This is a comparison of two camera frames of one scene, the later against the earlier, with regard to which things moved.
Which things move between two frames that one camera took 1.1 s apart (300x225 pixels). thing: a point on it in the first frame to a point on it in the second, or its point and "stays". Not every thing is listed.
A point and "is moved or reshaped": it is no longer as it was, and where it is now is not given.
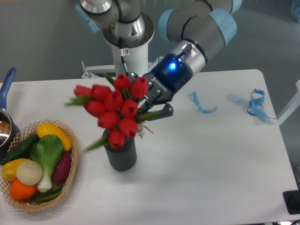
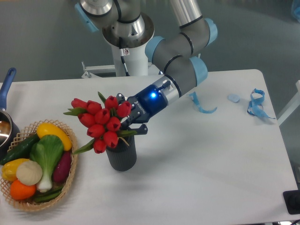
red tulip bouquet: (119, 114) is moved or reshaped
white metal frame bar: (295, 104) stays
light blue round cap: (234, 98) stays
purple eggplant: (63, 168) stays
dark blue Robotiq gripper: (170, 75) to (147, 102)
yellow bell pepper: (9, 168) stays
